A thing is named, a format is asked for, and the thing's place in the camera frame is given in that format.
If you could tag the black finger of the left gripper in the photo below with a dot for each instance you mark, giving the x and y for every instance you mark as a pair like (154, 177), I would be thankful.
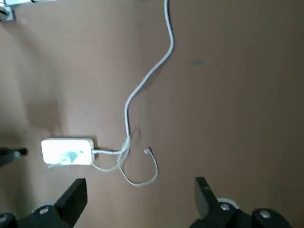
(7, 156)

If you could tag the teal phone charger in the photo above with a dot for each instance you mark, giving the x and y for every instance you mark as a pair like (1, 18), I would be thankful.
(69, 156)

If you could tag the aluminium post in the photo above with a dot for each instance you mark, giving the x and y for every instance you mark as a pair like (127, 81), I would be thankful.
(7, 14)

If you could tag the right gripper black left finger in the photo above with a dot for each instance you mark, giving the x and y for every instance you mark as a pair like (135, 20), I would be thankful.
(66, 204)

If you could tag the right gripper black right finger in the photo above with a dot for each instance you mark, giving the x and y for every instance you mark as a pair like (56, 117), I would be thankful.
(206, 202)

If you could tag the white power strip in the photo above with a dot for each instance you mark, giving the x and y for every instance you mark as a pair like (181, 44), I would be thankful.
(54, 147)

